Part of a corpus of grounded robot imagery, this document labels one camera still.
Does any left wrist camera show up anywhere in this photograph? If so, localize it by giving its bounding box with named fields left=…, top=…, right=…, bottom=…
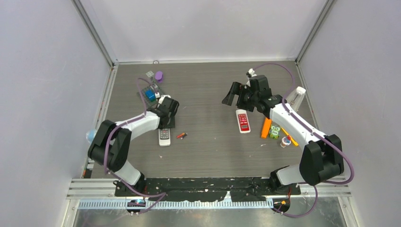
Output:
left=157, top=95, right=171, bottom=104

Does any orange battery upper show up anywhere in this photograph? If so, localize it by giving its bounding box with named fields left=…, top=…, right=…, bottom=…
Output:
left=176, top=133, right=185, bottom=139

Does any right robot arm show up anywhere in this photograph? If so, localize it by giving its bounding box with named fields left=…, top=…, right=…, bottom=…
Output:
left=222, top=75, right=344, bottom=194

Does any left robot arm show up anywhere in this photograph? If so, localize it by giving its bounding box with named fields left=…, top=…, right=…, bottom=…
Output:
left=87, top=95, right=179, bottom=196

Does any blue plastic bottle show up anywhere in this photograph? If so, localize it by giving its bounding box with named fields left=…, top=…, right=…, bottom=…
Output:
left=86, top=129, right=97, bottom=144

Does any grey lego baseplate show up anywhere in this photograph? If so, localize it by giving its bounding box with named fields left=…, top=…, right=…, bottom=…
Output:
left=137, top=86, right=165, bottom=103

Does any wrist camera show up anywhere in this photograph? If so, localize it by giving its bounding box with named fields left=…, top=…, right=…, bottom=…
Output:
left=246, top=68, right=257, bottom=79
left=157, top=95, right=171, bottom=104

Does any yellow toy piece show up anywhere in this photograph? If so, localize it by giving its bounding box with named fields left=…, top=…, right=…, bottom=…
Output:
left=280, top=128, right=299, bottom=148

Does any red and white remote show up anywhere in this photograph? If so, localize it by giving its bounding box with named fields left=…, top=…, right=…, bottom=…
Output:
left=235, top=109, right=251, bottom=134

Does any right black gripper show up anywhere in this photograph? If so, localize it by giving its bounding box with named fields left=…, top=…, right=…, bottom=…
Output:
left=222, top=82, right=259, bottom=113

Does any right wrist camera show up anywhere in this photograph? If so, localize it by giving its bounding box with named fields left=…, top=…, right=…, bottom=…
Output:
left=246, top=68, right=257, bottom=79

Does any purple plastic cup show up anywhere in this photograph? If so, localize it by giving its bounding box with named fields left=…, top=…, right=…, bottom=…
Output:
left=154, top=71, right=164, bottom=83

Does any white remote control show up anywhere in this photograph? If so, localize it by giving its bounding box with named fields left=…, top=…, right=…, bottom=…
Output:
left=158, top=129, right=171, bottom=147

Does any green owl toy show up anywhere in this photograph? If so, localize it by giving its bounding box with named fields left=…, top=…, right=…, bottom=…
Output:
left=268, top=125, right=281, bottom=140

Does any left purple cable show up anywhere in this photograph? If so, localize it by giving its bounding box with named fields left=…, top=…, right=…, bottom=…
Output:
left=103, top=78, right=166, bottom=214

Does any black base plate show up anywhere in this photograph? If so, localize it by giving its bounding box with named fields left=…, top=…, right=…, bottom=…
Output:
left=135, top=177, right=301, bottom=202

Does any blue lego brick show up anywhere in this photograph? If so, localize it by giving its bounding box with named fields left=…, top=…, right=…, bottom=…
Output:
left=145, top=89, right=157, bottom=102

